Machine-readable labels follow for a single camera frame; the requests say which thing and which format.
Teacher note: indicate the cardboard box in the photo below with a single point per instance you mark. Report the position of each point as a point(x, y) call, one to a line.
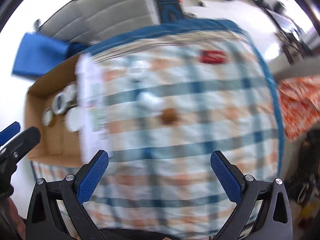
point(58, 146)

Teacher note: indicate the orange patterned cloth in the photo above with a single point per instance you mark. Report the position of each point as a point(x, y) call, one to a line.
point(299, 105)

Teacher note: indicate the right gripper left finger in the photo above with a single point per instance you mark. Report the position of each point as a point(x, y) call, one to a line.
point(78, 188)

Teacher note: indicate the red card box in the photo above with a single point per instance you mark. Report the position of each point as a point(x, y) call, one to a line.
point(213, 57)

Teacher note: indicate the white cylinder container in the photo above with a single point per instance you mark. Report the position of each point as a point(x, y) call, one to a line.
point(150, 101)

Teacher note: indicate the large white lid jar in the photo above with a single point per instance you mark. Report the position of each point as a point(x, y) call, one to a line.
point(74, 120)

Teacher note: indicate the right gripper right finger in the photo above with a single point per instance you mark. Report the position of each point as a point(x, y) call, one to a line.
point(242, 192)

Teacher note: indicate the blue weight bench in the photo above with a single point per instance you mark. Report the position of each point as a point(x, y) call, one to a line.
point(169, 10)

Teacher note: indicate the white jar black label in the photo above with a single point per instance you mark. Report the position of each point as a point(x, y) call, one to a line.
point(59, 104)

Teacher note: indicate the grey padded chair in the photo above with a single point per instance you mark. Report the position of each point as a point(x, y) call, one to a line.
point(67, 25)
point(108, 18)

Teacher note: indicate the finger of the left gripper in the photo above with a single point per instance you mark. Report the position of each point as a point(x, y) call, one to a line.
point(9, 132)
point(20, 146)

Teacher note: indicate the gold tin white lid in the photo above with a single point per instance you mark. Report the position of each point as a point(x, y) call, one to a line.
point(47, 117)

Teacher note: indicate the plaid checkered cloth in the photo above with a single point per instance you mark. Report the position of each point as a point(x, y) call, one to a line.
point(159, 176)

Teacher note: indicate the right grey padded chair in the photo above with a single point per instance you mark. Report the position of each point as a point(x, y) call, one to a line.
point(108, 18)

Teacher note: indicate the brown walnut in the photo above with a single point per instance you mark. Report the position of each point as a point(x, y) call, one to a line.
point(169, 116)

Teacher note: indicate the left grey padded chair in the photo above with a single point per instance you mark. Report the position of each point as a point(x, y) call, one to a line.
point(67, 25)

